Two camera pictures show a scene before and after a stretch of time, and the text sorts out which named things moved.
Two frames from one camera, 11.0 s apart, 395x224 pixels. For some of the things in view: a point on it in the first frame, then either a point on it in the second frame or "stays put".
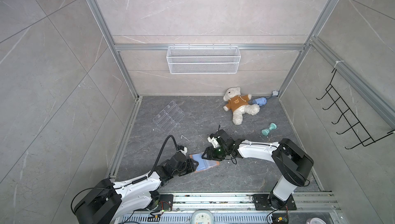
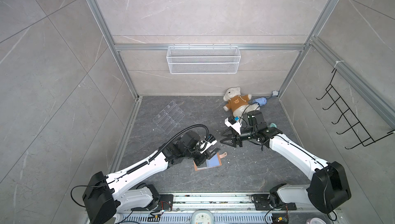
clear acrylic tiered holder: x=169 y=117 stays put
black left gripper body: x=177 y=173 to x=196 y=155
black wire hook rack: x=363 y=136 stays put
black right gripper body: x=217 y=153 to x=249 y=136
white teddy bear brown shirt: x=238 y=104 stays put
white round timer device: x=202 y=217 stays put
